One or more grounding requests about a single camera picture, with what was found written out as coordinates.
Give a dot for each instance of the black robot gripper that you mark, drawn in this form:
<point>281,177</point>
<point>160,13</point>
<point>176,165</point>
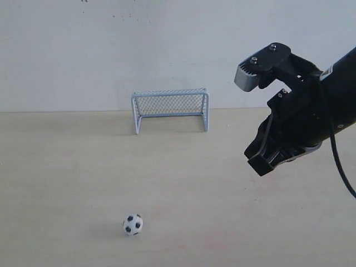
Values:
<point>299,121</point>

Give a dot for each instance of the black and white mini football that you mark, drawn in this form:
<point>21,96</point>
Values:
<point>133,224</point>

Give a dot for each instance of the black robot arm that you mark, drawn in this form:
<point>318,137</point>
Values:
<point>339,81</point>

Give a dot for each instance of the small white mesh goal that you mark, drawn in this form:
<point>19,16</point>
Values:
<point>170,103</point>

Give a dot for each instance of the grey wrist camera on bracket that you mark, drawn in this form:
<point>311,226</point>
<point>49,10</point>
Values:
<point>250,71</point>

